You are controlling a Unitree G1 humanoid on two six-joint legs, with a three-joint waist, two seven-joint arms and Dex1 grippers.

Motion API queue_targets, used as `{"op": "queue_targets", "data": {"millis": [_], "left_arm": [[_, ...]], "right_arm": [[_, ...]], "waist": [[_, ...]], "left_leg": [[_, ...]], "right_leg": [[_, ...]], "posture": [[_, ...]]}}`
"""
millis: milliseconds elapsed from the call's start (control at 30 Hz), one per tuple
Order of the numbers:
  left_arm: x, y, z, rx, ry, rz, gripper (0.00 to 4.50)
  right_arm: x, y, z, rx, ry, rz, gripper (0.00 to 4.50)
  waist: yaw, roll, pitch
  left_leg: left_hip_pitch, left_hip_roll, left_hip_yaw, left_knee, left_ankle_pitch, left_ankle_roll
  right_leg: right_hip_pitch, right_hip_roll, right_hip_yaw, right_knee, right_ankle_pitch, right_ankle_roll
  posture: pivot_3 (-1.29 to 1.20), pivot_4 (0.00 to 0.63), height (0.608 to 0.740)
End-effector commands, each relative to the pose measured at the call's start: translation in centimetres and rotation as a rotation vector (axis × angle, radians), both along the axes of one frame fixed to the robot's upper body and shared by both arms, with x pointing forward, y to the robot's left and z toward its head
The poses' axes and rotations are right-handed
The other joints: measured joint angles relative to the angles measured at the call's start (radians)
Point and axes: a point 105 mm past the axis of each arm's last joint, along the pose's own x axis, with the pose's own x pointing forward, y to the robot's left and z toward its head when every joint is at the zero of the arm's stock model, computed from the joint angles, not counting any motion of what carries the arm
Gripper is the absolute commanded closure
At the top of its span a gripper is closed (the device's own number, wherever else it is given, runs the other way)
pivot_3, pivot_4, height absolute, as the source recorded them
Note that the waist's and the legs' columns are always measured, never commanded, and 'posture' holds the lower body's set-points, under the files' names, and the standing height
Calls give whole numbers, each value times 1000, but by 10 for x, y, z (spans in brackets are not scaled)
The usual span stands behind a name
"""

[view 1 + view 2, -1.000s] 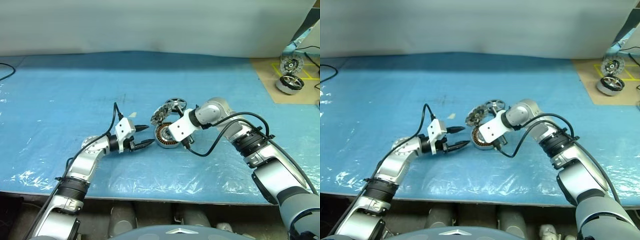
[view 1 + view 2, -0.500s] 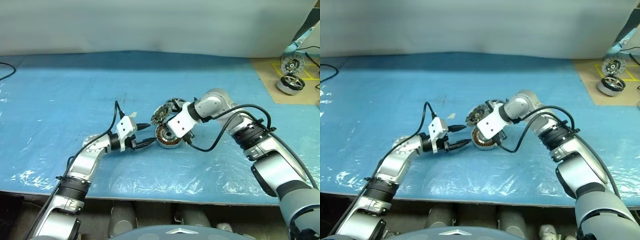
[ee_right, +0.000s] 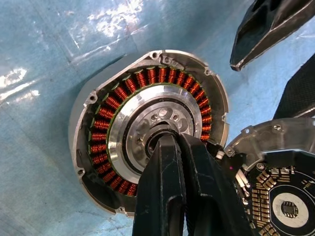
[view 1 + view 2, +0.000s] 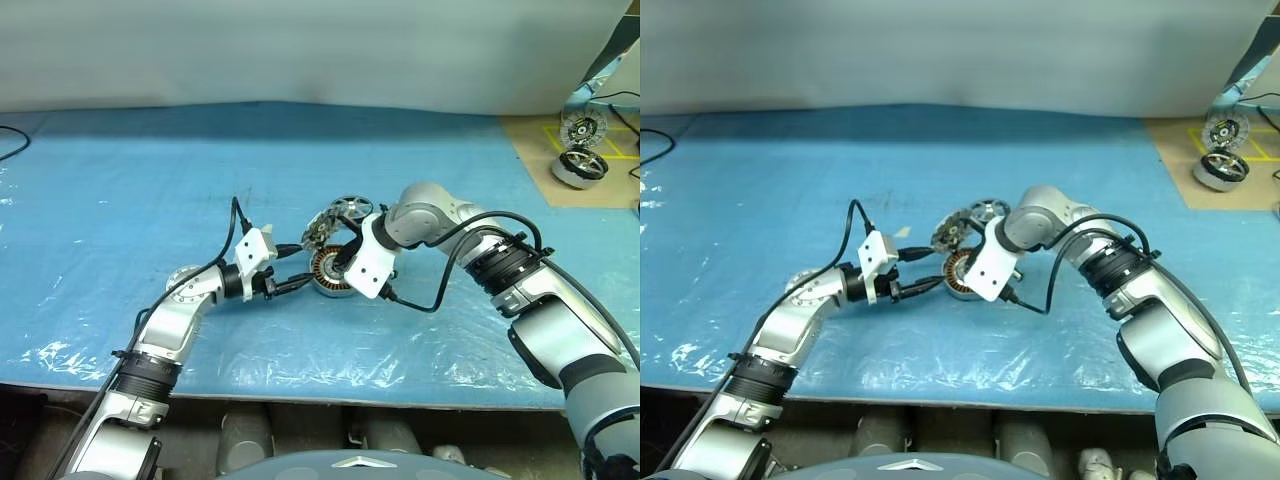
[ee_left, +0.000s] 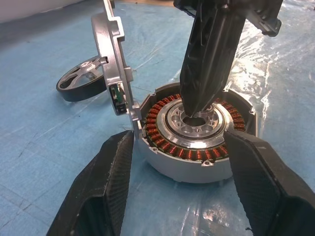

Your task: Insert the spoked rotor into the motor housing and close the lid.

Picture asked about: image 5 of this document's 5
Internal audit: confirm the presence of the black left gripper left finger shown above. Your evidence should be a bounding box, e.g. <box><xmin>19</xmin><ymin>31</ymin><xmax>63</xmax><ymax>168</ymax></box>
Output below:
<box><xmin>46</xmin><ymin>129</ymin><xmax>135</xmax><ymax>236</ymax></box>

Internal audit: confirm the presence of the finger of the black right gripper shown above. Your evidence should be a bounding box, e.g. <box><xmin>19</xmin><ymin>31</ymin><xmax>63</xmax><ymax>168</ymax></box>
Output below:
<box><xmin>179</xmin><ymin>7</ymin><xmax>222</xmax><ymax>116</ymax></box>
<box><xmin>199</xmin><ymin>7</ymin><xmax>246</xmax><ymax>118</ymax></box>

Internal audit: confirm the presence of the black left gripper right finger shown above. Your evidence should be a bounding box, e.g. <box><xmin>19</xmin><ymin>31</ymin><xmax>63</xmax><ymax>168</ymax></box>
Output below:
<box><xmin>223</xmin><ymin>131</ymin><xmax>315</xmax><ymax>236</ymax></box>

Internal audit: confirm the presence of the silver motor stator housing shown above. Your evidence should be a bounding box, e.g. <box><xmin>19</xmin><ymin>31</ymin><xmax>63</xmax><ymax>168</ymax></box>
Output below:
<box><xmin>136</xmin><ymin>82</ymin><xmax>258</xmax><ymax>184</ymax></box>

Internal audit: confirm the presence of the silver motor cover plate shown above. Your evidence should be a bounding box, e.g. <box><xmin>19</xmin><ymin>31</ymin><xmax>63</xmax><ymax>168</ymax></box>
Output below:
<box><xmin>91</xmin><ymin>0</ymin><xmax>144</xmax><ymax>131</ymax></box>

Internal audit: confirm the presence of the silver spoked rotor black rim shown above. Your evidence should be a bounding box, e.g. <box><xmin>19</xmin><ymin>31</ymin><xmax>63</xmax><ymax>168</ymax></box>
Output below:
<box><xmin>56</xmin><ymin>56</ymin><xmax>107</xmax><ymax>103</ymax></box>

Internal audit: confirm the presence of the white backdrop panel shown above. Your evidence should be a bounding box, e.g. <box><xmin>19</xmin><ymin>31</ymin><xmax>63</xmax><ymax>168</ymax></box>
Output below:
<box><xmin>0</xmin><ymin>0</ymin><xmax>64</xmax><ymax>25</ymax></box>

